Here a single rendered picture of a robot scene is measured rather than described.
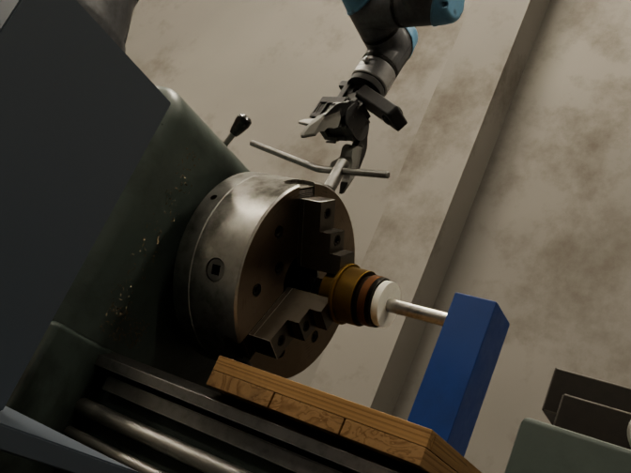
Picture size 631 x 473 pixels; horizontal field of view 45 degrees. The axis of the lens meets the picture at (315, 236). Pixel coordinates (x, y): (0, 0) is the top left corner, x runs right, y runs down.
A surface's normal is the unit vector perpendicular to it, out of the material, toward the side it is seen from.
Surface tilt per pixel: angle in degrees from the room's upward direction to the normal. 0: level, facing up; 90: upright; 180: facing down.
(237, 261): 106
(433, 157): 90
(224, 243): 97
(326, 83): 90
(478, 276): 90
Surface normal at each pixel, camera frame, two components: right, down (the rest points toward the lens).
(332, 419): -0.42, -0.46
